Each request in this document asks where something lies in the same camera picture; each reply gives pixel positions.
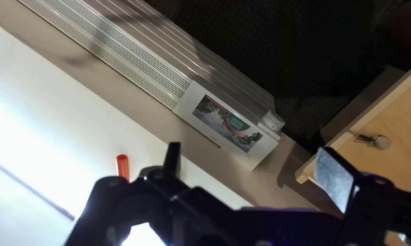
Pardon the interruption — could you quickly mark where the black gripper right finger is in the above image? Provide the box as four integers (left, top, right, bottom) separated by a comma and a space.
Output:
312, 145, 362, 214

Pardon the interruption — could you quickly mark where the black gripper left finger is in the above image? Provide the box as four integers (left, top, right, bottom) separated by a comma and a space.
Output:
161, 140, 183, 180

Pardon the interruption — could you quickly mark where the small orange object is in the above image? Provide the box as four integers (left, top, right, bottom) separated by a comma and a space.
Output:
114, 153, 131, 183

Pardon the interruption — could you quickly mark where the silver drawer knob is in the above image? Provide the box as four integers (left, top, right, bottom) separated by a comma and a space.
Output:
349, 130, 392, 151

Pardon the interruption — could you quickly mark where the white baseboard heater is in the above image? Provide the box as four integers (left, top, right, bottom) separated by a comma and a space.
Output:
17, 0, 281, 172

